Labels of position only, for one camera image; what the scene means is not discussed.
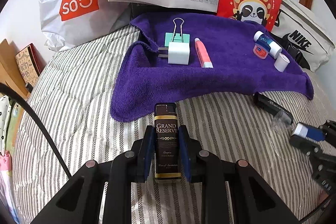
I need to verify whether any small Vaseline jar blue lid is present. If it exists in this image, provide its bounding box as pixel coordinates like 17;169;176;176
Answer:
253;39;270;60

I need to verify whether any purple towel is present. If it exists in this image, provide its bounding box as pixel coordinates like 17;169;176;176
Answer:
110;12;314;122

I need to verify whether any white USB charger plug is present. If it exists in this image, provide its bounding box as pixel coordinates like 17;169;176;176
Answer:
158;42;190;65

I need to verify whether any pink lip balm tube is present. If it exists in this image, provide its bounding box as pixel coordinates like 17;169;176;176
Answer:
194;38;213;68

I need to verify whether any white Nike bag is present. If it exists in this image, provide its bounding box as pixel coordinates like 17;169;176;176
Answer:
271;0;335;72

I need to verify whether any black mascara tube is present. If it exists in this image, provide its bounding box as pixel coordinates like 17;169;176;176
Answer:
253;92;294;123

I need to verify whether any white Miniso plastic bag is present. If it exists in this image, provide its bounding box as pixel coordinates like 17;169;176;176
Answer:
39;0;131;52

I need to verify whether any small white cap jar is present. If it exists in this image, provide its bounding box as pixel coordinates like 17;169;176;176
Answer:
292;122;309;138

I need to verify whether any black cable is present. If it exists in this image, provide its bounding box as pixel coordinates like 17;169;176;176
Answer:
0;82;73;179

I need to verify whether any teal binder clip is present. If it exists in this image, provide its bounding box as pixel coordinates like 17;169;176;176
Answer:
165;18;190;47

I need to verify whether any black Grand Reserve lighter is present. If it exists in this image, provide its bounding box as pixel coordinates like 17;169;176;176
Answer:
154;103;182;181

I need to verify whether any blue white bottle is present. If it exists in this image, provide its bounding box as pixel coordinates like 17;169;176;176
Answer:
253;31;282;59

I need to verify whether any brown patterned book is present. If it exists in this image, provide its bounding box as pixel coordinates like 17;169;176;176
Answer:
15;43;43;88

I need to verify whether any white tape roll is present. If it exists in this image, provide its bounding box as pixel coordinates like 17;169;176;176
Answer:
274;53;290;72

